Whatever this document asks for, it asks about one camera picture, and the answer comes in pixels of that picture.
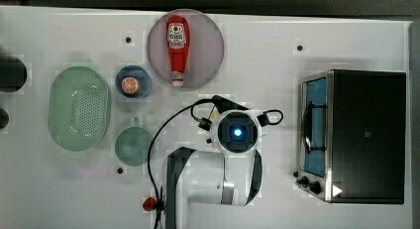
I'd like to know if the orange slice toy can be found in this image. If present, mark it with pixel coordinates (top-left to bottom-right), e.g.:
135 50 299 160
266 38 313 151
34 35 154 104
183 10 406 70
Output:
122 76 142 94

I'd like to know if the green mug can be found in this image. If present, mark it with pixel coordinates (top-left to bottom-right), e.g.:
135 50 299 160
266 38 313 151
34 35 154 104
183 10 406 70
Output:
115 117 153 167

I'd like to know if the black cylinder container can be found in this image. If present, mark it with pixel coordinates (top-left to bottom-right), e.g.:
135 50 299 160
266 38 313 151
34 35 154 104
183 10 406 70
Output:
0 55 28 92

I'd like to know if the black toaster oven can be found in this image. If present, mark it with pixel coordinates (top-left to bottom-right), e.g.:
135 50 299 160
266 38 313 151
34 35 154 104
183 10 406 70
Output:
293 69 407 204

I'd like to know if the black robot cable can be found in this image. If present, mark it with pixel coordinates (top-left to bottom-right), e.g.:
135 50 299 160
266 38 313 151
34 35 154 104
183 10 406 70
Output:
147 98 216 229

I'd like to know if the red plush ketchup bottle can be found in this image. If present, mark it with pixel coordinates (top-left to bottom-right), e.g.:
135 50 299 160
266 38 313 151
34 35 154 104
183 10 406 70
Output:
166 15 190 86

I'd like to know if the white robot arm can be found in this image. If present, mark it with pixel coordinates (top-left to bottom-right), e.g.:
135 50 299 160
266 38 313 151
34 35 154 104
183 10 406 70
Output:
161 109 263 229

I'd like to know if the blue bowl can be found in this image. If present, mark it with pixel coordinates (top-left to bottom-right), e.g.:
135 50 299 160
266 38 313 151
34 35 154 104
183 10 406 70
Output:
115 65 152 98

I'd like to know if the small red plush fruit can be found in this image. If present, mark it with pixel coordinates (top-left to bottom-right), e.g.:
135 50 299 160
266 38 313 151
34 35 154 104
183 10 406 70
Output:
143 197 158 211

